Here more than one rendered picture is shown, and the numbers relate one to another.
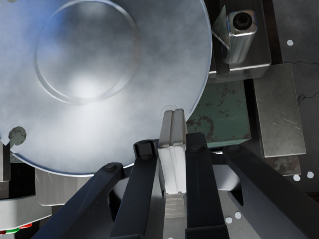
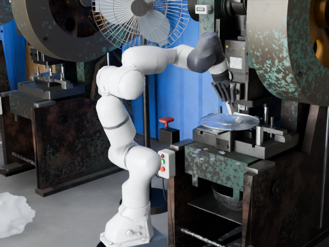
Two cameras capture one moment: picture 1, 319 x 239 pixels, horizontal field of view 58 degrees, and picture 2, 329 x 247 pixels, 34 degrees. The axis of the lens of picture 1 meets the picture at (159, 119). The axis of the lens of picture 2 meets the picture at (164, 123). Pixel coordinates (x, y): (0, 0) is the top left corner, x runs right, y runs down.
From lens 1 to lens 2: 2.38 m
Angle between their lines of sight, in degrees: 62
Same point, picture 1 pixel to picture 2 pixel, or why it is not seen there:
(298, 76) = not seen: outside the picture
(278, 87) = (266, 162)
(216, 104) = (247, 158)
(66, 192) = (203, 128)
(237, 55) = (257, 139)
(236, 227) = not seen: outside the picture
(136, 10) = (245, 122)
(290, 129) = (259, 166)
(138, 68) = (235, 125)
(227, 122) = (246, 160)
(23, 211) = (172, 158)
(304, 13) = not seen: outside the picture
